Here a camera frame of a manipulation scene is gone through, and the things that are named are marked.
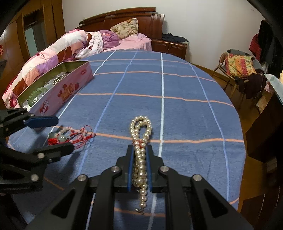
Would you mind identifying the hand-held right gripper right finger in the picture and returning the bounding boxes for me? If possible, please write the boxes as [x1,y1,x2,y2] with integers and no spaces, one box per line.
[146,145,254,230]

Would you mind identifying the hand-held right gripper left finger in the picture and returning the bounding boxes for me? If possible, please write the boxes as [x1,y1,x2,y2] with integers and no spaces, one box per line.
[25,145,135,230]

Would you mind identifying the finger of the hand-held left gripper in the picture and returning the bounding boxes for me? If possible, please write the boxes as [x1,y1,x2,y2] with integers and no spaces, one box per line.
[0,108,59,133]
[0,143,75,186]

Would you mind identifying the white pearl necklace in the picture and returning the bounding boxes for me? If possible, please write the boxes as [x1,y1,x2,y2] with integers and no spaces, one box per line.
[129,115,154,215]

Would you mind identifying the red cord jade bracelet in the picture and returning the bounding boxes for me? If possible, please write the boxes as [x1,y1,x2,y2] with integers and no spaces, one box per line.
[47,125,97,151]

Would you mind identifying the green jade bangle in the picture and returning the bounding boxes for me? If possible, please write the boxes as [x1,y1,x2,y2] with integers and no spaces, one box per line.
[27,87,48,104]

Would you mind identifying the pink tin box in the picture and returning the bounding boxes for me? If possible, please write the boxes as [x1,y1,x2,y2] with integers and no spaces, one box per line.
[16,61,94,118]

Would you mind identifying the pink patchwork quilt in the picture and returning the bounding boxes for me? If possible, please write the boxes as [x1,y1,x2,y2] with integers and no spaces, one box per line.
[2,30,104,109]

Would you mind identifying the wooden wardrobe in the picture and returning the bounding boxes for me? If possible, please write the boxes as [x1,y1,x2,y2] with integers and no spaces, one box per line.
[0,0,66,109]

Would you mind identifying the purple garment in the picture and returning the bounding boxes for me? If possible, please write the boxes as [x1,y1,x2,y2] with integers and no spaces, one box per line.
[98,30,121,50]

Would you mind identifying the dark wooden desk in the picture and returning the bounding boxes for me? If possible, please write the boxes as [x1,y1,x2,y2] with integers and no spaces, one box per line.
[237,90,283,213]

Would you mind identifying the wooden nightstand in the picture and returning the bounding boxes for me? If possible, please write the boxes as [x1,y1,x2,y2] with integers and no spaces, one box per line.
[151,39,188,60]

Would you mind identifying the wooden chair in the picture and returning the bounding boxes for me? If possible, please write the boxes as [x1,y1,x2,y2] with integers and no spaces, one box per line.
[212,52,269,105]

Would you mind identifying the floral pillow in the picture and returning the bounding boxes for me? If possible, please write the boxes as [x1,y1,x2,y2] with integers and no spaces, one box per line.
[110,18,139,39]

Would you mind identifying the dark brown garment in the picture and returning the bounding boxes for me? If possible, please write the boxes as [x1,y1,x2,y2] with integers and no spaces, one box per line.
[235,72,266,100]

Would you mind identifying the dark folded clothes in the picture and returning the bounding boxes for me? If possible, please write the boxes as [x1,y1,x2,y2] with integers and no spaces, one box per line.
[161,33,190,44]

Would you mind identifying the wooden bed headboard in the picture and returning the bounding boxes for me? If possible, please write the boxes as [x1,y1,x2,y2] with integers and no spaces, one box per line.
[76,7,165,41]

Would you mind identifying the colourful patterned cushion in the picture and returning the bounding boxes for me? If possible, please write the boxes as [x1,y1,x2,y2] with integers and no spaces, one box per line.
[225,52,257,78]

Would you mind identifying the grey garment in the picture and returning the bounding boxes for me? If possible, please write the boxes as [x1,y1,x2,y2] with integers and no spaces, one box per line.
[226,48,264,69]

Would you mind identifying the light blue paper box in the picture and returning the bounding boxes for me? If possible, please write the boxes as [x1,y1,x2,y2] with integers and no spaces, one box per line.
[264,73,283,104]

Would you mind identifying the red hanging garment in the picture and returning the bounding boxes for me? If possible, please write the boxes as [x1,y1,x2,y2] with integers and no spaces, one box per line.
[249,34,260,56]

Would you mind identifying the black hanging garment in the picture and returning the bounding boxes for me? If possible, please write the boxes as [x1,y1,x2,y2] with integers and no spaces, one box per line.
[257,20,275,67]

